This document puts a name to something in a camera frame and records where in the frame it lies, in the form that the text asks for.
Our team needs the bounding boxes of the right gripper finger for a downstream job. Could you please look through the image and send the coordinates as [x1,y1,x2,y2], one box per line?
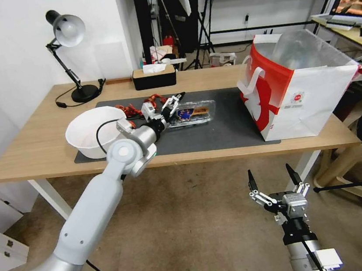
[246,167,275,210]
[285,161,312,199]

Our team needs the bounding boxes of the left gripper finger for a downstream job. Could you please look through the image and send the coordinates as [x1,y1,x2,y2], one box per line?
[165,104,180,123]
[160,92,188,112]

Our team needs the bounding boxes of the clear plastic takeout container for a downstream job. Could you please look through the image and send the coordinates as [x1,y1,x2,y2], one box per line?
[163,98,219,131]

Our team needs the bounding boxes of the black tissue box wooden lid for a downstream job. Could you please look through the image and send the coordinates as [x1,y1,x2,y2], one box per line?
[131,64,178,92]

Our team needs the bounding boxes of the white plastic bag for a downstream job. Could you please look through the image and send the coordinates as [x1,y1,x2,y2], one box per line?
[208,49,238,69]

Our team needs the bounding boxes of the red white takeout bag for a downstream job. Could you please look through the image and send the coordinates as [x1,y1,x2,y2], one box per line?
[231,22,362,145]

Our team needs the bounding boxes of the white tissue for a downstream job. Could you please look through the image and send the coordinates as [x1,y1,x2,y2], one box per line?
[141,62,169,75]

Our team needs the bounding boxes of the beige plastic chair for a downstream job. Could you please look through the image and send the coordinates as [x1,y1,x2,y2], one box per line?
[307,113,362,223]

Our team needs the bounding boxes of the dark grey desk mat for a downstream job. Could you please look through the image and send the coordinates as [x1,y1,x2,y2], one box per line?
[66,80,282,169]

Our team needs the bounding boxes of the red box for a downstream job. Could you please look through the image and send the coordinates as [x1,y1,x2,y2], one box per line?
[162,34,178,48]

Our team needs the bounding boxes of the white bowl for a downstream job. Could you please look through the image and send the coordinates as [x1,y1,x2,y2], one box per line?
[62,104,132,163]

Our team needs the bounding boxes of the black tripod stand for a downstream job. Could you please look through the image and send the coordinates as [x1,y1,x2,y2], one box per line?
[179,0,226,71]

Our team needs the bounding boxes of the black metal rack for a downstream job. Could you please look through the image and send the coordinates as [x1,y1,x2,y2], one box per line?
[132,0,173,69]

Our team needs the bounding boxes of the wooden table white legs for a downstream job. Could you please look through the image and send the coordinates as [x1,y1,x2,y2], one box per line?
[0,48,362,231]

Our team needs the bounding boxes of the black desk lamp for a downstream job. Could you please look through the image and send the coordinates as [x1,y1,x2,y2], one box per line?
[41,5,101,107]

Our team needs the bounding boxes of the pale side desk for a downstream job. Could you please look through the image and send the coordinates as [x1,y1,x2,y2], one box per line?
[310,9,362,62]

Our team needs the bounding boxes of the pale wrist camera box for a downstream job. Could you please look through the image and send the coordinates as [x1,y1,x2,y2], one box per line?
[282,191,310,221]
[140,101,157,121]

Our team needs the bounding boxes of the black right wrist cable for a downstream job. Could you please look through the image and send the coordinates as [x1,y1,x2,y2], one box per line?
[300,236,328,271]

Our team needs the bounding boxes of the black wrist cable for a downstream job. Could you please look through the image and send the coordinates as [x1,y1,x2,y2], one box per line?
[93,116,131,157]
[300,236,328,271]

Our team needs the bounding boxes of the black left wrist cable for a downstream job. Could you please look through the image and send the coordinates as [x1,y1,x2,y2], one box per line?
[93,116,131,157]

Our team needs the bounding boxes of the black lamp cord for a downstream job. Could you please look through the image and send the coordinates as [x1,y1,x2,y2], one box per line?
[53,78,109,110]

